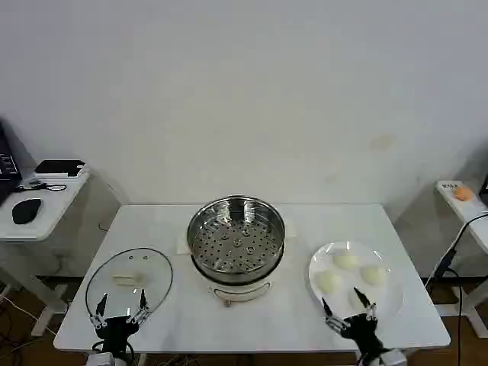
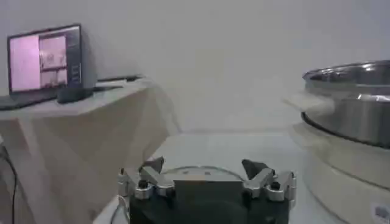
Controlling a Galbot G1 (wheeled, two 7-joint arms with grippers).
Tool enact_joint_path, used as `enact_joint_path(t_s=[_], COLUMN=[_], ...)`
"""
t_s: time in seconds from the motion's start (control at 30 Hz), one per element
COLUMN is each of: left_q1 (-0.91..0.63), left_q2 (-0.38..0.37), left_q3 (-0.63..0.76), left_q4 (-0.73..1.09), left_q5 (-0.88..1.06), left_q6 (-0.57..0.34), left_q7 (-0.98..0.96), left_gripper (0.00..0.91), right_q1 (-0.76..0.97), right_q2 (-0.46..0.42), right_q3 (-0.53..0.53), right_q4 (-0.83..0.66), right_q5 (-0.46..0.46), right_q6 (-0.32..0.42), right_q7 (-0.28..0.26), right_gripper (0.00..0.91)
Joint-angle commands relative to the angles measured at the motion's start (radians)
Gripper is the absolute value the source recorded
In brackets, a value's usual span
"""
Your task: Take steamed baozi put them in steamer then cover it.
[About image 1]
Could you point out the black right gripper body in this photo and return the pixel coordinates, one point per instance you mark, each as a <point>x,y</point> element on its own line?
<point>362,331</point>

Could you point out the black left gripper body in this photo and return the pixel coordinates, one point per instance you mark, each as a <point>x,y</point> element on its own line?
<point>116,331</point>

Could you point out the white round plate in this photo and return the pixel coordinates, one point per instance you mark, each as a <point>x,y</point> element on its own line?
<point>385,297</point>

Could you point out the black monitor edge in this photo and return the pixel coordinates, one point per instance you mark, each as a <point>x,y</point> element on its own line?
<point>485,181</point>

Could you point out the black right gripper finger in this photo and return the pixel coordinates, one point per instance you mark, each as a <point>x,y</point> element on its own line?
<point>335,323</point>
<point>370,310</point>

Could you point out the black box with print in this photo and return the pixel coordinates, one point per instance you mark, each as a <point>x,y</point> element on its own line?
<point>7,160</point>

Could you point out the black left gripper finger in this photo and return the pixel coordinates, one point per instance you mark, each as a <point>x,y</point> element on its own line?
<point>100,310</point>
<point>142,307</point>

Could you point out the small white label card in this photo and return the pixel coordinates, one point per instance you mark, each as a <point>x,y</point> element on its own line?
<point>450,186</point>

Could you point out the white side desk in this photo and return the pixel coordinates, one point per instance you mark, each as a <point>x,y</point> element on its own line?
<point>57,213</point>

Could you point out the white electric pot base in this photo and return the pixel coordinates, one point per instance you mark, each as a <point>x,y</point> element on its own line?
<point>240,291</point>

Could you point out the white desk with metal legs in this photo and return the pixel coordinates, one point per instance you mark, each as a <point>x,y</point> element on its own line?
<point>469,217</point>

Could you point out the glass lid with white knob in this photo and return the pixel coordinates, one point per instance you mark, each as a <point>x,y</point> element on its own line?
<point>129,267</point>

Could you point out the black pad on white box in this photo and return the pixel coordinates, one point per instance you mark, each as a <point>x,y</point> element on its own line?
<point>59,167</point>

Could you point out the steel steamer basket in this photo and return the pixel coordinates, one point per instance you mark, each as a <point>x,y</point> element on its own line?
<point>236,236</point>

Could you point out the black computer mouse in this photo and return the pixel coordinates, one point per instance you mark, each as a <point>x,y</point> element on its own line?
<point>26,210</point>

